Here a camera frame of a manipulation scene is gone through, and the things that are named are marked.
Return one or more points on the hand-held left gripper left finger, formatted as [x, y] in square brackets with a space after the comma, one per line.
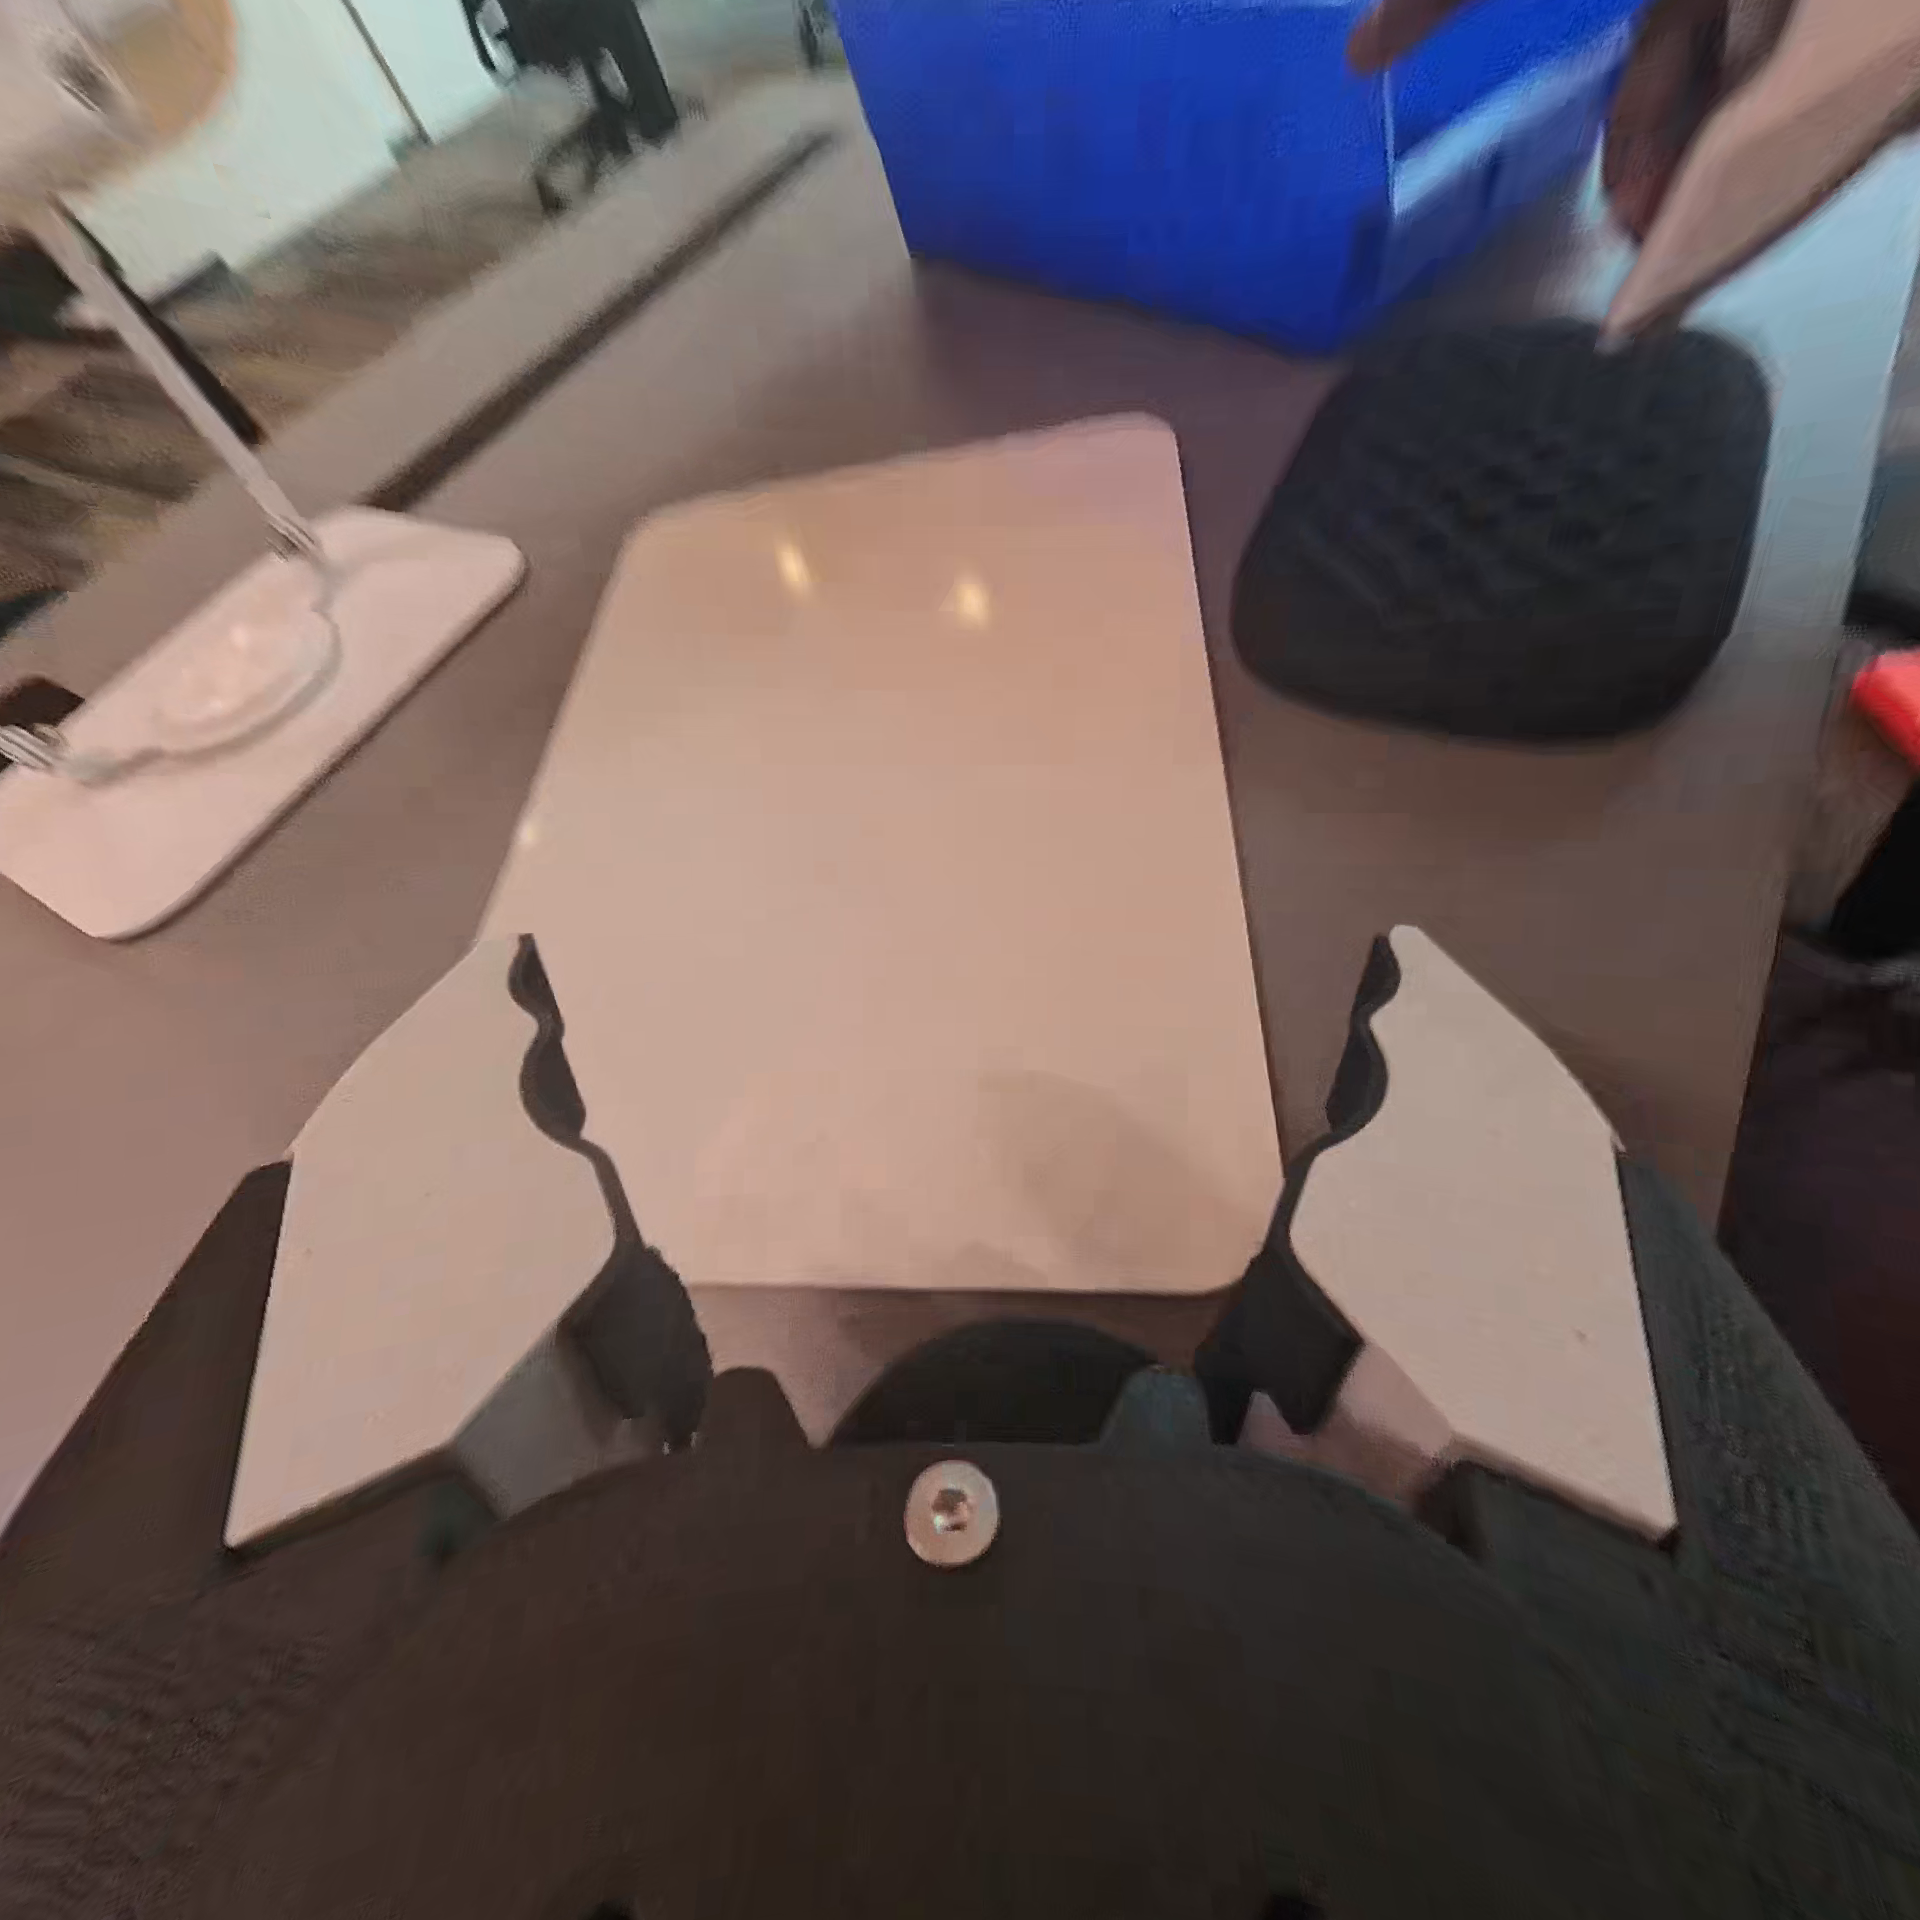
[421, 1260]

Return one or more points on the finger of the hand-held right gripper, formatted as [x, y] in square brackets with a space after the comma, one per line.
[1771, 166]

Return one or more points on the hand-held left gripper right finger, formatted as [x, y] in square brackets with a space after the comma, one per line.
[1486, 1260]

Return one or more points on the blue plastic bin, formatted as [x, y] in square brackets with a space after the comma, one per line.
[1201, 150]

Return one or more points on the white whiteboard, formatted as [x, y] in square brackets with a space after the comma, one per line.
[900, 840]

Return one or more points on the black knobbly rounded object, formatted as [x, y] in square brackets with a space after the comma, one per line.
[1500, 527]

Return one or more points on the small orange object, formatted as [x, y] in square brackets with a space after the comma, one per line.
[1890, 700]

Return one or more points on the white table sign stand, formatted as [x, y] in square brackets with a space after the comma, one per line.
[210, 721]

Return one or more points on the black office chair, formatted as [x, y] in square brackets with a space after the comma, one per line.
[587, 77]

